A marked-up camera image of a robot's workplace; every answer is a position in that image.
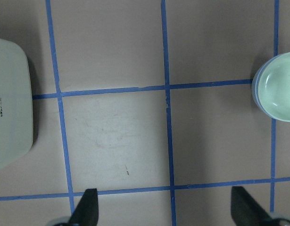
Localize blue bowl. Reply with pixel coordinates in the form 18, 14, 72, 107
251, 58, 273, 117

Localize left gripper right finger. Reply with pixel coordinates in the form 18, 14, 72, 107
231, 186, 276, 226

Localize cream and chrome toaster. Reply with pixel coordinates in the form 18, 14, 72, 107
0, 39, 33, 170

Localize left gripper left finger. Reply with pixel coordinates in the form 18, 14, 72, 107
68, 188, 99, 226

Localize green bowl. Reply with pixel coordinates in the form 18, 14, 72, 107
254, 52, 290, 122

